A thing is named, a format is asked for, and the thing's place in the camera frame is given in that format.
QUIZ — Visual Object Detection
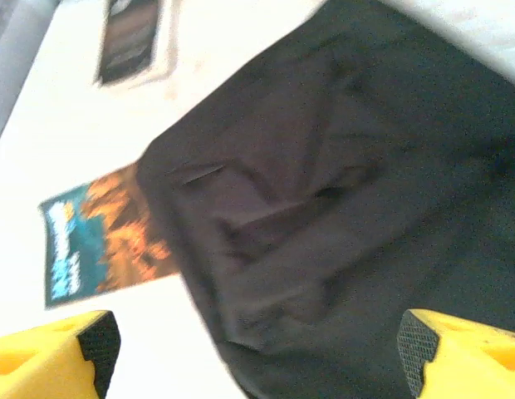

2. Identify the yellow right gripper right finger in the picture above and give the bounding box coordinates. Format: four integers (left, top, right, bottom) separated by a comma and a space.
395, 307, 515, 399

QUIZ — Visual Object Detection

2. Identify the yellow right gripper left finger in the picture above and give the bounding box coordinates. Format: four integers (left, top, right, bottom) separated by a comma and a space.
0, 309, 122, 399

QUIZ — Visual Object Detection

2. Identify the teal and orange book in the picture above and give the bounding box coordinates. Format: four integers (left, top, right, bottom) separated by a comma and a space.
37, 163, 174, 312

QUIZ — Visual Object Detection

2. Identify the black backpack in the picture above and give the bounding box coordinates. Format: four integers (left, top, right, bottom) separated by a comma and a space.
134, 0, 515, 399

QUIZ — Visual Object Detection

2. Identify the black torn paperback book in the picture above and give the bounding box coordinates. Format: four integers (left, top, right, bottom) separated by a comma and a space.
94, 0, 182, 89

